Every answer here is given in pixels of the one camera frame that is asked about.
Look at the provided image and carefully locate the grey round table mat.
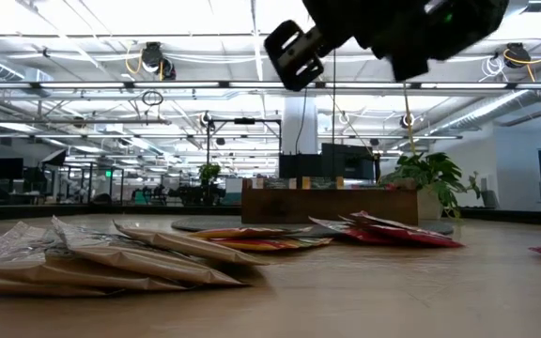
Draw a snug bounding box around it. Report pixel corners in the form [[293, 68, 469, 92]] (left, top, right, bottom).
[[170, 214, 456, 236]]

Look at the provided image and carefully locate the green leafy potted plant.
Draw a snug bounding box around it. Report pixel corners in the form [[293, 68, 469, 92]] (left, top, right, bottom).
[[380, 150, 482, 221]]

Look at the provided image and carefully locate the black ceiling cable reel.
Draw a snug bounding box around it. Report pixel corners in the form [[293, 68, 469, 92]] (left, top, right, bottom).
[[502, 41, 533, 69], [139, 40, 178, 81]]

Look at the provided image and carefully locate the white plant pot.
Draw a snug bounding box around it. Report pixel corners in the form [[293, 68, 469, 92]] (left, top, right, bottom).
[[415, 187, 446, 221]]

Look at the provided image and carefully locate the yellow hanging cord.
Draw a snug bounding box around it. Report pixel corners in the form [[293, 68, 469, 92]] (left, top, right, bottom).
[[401, 82, 416, 156]]

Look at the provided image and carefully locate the black aluminium table frame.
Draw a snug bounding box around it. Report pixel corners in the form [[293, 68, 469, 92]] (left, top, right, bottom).
[[0, 201, 541, 224]]

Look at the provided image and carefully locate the black metal stand frame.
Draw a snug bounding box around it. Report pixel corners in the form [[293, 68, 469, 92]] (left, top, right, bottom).
[[206, 116, 284, 165]]

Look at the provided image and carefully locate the black computer case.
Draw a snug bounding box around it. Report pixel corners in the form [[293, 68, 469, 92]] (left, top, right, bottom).
[[278, 143, 380, 182]]

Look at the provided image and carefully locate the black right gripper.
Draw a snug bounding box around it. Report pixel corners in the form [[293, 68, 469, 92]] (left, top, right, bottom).
[[263, 0, 434, 93]]

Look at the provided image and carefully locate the small distant potted plant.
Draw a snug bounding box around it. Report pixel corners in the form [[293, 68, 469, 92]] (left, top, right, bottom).
[[197, 161, 222, 185]]

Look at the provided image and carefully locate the white square column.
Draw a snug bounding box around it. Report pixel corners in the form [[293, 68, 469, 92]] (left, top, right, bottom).
[[282, 96, 318, 156]]

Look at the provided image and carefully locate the desktop computer monitor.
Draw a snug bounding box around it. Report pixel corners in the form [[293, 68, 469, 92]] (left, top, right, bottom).
[[0, 158, 24, 180]]

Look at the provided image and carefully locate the dark wooden tea box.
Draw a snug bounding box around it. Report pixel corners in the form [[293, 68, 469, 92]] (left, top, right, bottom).
[[240, 176, 420, 225]]

